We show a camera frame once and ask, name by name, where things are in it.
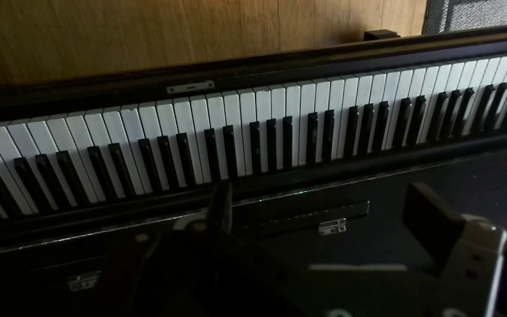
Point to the black piano key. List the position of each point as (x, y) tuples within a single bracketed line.
[(168, 162)]

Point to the white sticker on piano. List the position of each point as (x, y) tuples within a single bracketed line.
[(84, 280), (332, 225)]

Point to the grey woven mat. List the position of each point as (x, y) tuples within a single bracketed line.
[(489, 14)]

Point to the dark furniture foot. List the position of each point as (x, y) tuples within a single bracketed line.
[(381, 33)]

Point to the silver piano name plate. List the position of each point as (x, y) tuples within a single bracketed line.
[(191, 86)]

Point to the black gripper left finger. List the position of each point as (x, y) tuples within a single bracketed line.
[(221, 206)]

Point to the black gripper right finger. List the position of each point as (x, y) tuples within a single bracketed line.
[(441, 229)]

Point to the black upright piano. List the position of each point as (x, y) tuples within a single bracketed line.
[(383, 194)]

